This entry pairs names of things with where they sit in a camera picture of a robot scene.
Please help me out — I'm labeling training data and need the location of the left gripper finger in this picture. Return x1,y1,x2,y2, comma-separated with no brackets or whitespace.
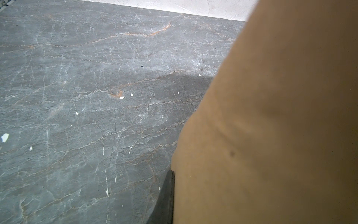
146,170,175,224

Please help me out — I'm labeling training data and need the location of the brown cardboard box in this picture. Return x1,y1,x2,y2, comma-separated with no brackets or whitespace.
171,1,358,224

